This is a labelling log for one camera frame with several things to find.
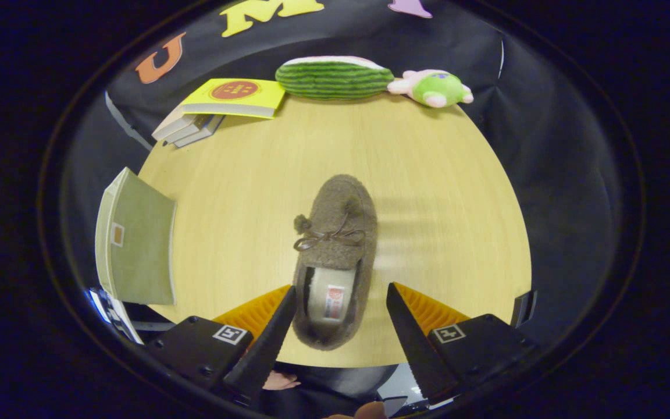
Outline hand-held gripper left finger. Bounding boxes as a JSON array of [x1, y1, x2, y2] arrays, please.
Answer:
[[148, 285, 298, 405]]

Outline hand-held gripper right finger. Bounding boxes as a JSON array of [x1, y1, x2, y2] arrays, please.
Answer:
[[386, 282, 536, 405]]

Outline light green fabric storage box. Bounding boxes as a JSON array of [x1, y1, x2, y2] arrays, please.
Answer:
[[95, 168, 177, 306]]

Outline brown fuzzy shoe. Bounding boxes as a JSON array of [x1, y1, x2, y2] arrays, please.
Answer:
[[292, 175, 378, 351]]

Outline pink and green plush toy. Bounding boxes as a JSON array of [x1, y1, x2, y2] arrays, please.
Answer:
[[387, 70, 474, 108]]

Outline yellow book with red emblem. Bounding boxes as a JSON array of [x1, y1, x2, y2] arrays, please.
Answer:
[[181, 79, 286, 119]]

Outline watermelon slice plush toy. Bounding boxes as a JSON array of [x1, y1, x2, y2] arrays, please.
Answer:
[[275, 56, 395, 101]]

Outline black backdrop cloth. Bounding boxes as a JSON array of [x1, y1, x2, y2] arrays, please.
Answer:
[[62, 0, 623, 350]]

